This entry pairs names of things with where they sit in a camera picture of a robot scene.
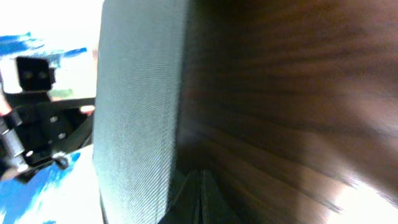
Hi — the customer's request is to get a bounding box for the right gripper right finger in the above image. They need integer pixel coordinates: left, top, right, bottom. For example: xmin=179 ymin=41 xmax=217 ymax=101
xmin=200 ymin=170 xmax=241 ymax=224

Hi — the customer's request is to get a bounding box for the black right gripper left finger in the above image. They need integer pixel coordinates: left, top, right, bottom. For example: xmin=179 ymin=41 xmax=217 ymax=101
xmin=159 ymin=170 xmax=201 ymax=224

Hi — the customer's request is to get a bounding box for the dark green lidded box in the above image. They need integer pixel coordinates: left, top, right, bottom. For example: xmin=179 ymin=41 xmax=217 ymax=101
xmin=93 ymin=0 xmax=188 ymax=223

